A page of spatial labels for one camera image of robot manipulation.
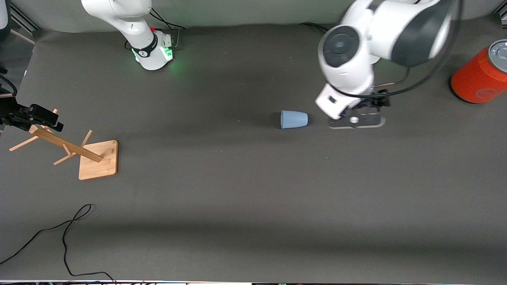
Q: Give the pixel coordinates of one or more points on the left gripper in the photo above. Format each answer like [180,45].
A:
[372,103]

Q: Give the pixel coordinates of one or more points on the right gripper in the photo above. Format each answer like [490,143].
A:
[16,118]

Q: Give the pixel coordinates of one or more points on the light blue cup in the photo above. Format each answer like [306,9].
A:
[295,120]

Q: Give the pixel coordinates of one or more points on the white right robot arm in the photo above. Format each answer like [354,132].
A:
[119,16]

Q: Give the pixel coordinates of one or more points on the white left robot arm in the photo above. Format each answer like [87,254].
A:
[396,31]

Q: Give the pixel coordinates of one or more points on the bamboo cup rack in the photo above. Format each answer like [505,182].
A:
[99,158]

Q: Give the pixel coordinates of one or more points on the orange cylindrical speaker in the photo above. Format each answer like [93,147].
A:
[475,79]

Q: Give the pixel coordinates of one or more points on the aluminium frame rail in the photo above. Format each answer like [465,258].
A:
[23,19]
[503,16]

